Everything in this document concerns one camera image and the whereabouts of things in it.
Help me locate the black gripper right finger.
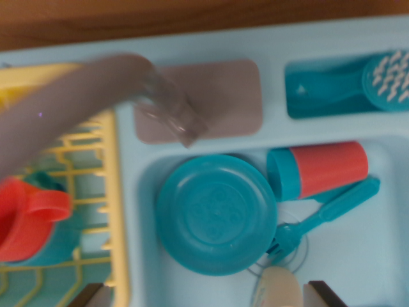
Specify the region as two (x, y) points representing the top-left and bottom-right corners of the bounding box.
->
(302, 280), (348, 307)

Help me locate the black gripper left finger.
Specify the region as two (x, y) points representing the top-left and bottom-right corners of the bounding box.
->
(66, 283), (111, 307)

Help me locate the cream detergent bottle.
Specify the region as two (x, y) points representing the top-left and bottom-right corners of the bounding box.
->
(249, 265), (303, 307)

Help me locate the light blue toy sink unit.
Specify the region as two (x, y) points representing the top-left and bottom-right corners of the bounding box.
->
(0, 15), (409, 307)

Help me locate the teal plastic cup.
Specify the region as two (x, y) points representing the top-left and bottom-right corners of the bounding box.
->
(12, 217), (82, 268)

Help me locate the yellow plastic dish rack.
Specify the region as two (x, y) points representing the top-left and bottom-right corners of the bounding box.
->
(0, 62), (130, 307)

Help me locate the teal plastic fork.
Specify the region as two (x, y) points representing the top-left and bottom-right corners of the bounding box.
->
(268, 177), (381, 266)

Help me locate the coral cup with teal band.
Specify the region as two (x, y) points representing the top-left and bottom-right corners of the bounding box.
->
(266, 141), (370, 202)

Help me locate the teal plastic plate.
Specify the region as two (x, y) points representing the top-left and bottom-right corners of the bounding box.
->
(155, 155), (278, 276)

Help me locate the grey toy faucet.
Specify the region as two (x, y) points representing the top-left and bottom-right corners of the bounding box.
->
(0, 52), (210, 189)

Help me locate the teal brush with white bristles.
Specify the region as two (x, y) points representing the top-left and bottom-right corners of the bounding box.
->
(287, 51), (409, 113)

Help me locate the coral cup with handle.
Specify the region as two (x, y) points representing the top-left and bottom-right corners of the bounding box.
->
(0, 178), (73, 263)

